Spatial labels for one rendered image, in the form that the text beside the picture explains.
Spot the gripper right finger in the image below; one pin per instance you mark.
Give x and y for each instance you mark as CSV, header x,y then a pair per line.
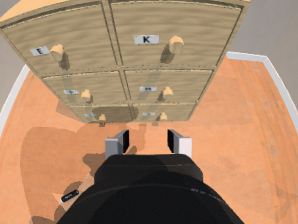
x,y
179,144

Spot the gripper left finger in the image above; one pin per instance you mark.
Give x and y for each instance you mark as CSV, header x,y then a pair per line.
x,y
117,144

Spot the black battery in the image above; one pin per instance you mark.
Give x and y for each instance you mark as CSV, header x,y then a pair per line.
x,y
69,196

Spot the small wooden chest of drawers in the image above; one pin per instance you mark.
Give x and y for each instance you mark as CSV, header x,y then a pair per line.
x,y
26,8

